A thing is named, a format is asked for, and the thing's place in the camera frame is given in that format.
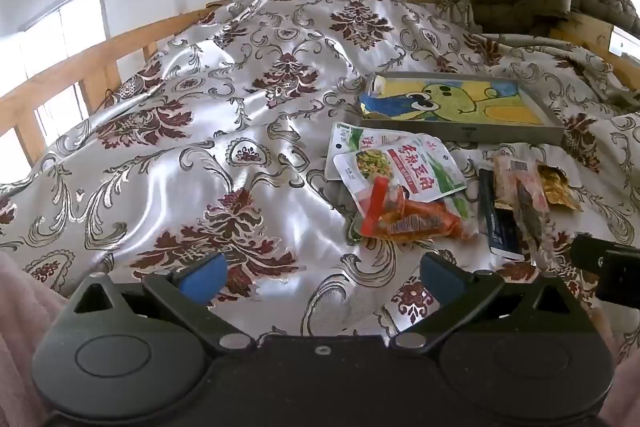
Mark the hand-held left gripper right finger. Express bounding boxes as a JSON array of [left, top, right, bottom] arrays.
[[388, 252, 584, 354]]

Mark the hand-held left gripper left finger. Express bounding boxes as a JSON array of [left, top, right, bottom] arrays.
[[65, 252, 258, 356]]

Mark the orange snack packet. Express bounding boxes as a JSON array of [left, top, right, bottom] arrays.
[[352, 187, 476, 243]]

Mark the black snack bar packet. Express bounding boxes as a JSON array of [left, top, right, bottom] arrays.
[[477, 168, 526, 262]]

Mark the red sausage stick packet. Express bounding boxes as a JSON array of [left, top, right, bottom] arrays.
[[360, 176, 388, 237]]

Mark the gold snack packet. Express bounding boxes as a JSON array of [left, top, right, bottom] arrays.
[[537, 163, 583, 212]]

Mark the bean picture snack pouch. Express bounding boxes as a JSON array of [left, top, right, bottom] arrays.
[[332, 134, 473, 220]]

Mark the clear dried fish packet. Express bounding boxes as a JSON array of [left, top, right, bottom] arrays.
[[492, 154, 551, 253]]

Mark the grey tray with cartoon lining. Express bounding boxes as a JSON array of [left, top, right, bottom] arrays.
[[359, 72, 568, 148]]

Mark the green vegetable picture snack pouch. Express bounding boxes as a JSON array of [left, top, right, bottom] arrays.
[[325, 122, 426, 180]]

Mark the floral satin blanket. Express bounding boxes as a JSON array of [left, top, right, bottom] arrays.
[[0, 0, 640, 358]]

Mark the pink fleece clothing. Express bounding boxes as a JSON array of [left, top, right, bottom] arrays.
[[0, 249, 640, 427]]

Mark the wooden bed frame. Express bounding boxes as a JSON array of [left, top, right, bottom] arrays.
[[0, 0, 640, 168]]

